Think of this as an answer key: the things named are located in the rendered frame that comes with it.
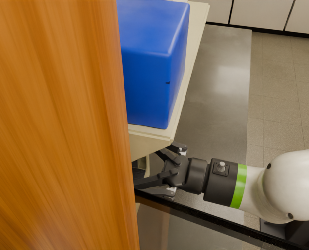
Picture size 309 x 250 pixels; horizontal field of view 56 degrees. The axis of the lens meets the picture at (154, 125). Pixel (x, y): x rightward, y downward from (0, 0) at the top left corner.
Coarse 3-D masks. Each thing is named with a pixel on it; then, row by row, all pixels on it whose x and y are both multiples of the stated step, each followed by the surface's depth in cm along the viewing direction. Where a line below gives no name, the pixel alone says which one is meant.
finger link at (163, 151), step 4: (156, 152) 67; (160, 152) 65; (164, 152) 65; (168, 152) 64; (160, 156) 66; (164, 156) 65; (168, 156) 63; (172, 156) 63; (164, 160) 66; (172, 160) 62; (176, 160) 62; (180, 160) 62; (176, 164) 62
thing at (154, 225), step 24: (144, 192) 38; (144, 216) 41; (168, 216) 39; (192, 216) 36; (144, 240) 48; (168, 240) 44; (192, 240) 41; (216, 240) 38; (240, 240) 36; (264, 240) 34
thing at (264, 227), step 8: (264, 224) 178; (272, 224) 176; (280, 224) 174; (288, 224) 170; (296, 224) 158; (304, 224) 151; (264, 232) 174; (272, 232) 174; (280, 232) 174; (288, 232) 168; (296, 232) 158; (304, 232) 157; (288, 240) 167; (296, 240) 165; (304, 240) 163
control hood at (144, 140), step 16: (192, 16) 46; (192, 32) 43; (192, 48) 40; (192, 64) 38; (176, 112) 31; (128, 128) 30; (144, 128) 30; (176, 128) 30; (144, 144) 30; (160, 144) 30
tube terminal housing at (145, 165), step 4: (144, 156) 87; (148, 156) 85; (140, 160) 88; (144, 160) 88; (148, 160) 86; (140, 164) 87; (144, 164) 87; (148, 164) 87; (140, 168) 86; (144, 168) 86; (148, 168) 89; (148, 172) 90; (144, 176) 85; (148, 176) 91
